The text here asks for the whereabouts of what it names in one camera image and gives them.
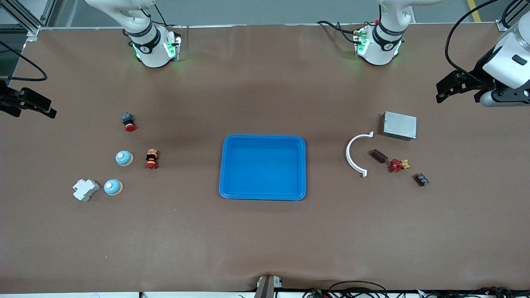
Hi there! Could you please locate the black cable bundle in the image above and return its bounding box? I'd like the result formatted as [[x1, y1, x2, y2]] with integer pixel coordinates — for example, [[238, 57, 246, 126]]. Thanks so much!
[[414, 286, 530, 298]]

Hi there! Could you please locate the blue dome bell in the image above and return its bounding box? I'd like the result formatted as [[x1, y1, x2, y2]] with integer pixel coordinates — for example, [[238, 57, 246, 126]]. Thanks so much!
[[103, 179, 123, 196], [115, 149, 134, 167]]

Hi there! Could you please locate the brown table mat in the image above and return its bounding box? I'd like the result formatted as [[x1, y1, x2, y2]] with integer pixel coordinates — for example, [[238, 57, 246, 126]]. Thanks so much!
[[0, 24, 530, 294]]

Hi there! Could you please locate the black hanging cable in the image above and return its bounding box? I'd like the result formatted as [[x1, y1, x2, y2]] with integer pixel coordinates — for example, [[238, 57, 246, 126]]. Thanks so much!
[[501, 0, 524, 27]]

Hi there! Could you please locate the aluminium frame profile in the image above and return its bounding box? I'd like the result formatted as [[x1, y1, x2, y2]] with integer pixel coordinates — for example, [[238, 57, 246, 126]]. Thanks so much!
[[0, 0, 56, 42], [495, 0, 522, 31]]

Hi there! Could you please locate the white circuit breaker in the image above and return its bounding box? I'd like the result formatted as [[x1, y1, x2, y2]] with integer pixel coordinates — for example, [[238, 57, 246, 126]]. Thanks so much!
[[72, 178, 101, 202]]

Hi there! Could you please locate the black left base cable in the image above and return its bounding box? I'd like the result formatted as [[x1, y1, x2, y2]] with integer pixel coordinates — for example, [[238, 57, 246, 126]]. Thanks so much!
[[317, 20, 361, 44]]

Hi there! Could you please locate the white curved pipe clamp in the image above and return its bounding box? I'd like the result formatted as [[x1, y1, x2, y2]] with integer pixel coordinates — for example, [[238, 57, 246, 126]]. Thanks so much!
[[346, 131, 374, 178]]

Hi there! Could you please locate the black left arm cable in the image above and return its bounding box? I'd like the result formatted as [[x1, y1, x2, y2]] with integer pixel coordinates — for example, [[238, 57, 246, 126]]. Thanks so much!
[[445, 0, 497, 83]]

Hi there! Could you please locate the black right base cable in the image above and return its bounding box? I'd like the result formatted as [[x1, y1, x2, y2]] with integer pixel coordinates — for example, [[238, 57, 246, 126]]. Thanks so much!
[[153, 3, 185, 29]]

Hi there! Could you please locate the grey metal box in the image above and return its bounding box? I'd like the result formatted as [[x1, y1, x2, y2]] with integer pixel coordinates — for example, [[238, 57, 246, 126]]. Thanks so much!
[[382, 111, 417, 142]]

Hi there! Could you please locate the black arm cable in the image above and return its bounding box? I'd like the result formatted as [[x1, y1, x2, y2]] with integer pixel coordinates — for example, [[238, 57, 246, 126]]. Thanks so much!
[[0, 41, 47, 82], [445, 0, 497, 83]]

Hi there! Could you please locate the blue plastic tray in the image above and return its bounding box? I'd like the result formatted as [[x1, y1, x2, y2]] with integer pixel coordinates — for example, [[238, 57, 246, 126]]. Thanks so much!
[[219, 135, 307, 201]]

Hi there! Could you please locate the red brass valve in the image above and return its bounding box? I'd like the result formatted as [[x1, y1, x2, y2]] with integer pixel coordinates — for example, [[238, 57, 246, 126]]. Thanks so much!
[[388, 158, 411, 173]]

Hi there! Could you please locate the black base cable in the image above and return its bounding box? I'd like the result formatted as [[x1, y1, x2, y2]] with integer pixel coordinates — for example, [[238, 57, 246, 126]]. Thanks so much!
[[153, 3, 185, 29], [317, 20, 361, 44]]

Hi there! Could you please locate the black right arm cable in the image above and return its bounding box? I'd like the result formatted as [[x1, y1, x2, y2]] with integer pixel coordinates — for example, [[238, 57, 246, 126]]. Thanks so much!
[[0, 41, 47, 82]]

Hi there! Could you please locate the black looped cable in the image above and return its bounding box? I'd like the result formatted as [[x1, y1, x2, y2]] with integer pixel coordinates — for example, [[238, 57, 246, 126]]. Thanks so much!
[[329, 281, 390, 298]]

